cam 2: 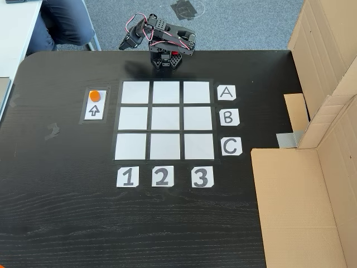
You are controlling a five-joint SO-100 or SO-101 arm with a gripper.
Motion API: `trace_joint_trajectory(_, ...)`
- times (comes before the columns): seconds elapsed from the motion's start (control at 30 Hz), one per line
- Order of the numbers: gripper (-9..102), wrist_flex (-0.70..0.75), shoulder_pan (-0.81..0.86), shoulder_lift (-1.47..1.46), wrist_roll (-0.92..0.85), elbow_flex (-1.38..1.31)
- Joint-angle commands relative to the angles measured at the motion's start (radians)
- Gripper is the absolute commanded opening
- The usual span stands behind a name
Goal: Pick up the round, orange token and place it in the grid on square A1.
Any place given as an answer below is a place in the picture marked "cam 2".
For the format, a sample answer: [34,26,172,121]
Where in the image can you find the grey chair leg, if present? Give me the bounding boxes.
[85,26,103,52]

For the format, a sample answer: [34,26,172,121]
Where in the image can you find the brown cardboard panel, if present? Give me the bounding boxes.
[250,94,357,268]
[283,0,357,150]

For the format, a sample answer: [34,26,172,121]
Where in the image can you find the white arrow paper sheet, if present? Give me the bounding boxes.
[83,89,107,121]

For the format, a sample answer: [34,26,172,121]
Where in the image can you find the paper label letter A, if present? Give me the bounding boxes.
[216,85,237,101]

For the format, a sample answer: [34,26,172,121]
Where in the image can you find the paper label letter B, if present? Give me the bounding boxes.
[219,108,240,126]

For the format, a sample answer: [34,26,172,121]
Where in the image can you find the paper label number 2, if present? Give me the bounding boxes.
[151,165,175,187]

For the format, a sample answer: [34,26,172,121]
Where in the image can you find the black floor tape patch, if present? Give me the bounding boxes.
[170,0,206,21]

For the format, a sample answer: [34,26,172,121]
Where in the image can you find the paper label number 3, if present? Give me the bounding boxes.
[191,166,215,188]

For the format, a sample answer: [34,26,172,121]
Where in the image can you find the red white servo cable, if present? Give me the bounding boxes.
[125,13,196,51]

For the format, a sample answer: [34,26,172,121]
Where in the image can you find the white desk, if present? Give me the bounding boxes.
[0,0,43,121]

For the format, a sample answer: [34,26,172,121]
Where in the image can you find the white nine-square grid sheet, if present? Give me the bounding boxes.
[111,79,223,162]

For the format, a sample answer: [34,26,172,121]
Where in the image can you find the clear tape scraps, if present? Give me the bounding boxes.
[44,122,61,141]

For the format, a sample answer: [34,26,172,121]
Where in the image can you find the paper label number 1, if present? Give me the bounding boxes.
[116,166,139,188]

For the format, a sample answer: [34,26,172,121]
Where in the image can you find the paper label letter C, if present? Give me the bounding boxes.
[220,137,243,156]

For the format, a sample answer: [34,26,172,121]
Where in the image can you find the person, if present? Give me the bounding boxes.
[26,0,96,57]

